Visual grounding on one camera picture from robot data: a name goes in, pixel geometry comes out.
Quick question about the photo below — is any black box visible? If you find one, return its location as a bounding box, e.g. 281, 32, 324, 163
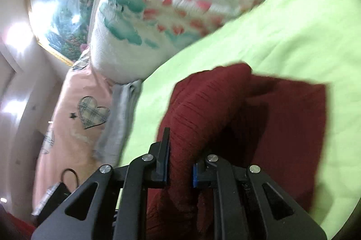
36, 182, 74, 227

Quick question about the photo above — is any red cloth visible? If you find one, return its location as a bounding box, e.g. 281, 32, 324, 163
5, 212, 38, 240

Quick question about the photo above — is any light green bed sheet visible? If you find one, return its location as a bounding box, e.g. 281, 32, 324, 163
118, 0, 361, 240

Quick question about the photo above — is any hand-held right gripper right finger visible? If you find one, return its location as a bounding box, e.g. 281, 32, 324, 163
192, 154, 328, 240

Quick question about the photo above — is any gold framed landscape painting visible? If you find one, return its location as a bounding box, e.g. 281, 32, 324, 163
24, 0, 131, 66

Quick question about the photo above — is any white floral quilt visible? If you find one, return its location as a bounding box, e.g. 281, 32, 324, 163
87, 0, 336, 83

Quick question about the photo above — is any black cable loop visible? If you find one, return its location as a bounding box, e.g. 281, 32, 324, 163
61, 168, 80, 187

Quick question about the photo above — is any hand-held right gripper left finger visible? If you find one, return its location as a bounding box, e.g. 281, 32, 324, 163
31, 127, 171, 240

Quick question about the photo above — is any dark red knit hoodie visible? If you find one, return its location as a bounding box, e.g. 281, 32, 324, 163
145, 62, 328, 240

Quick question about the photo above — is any folded grey cloth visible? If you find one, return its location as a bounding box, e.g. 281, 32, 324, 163
93, 79, 143, 165

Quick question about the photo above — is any pink heart print blanket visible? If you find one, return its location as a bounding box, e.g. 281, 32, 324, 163
31, 48, 120, 216

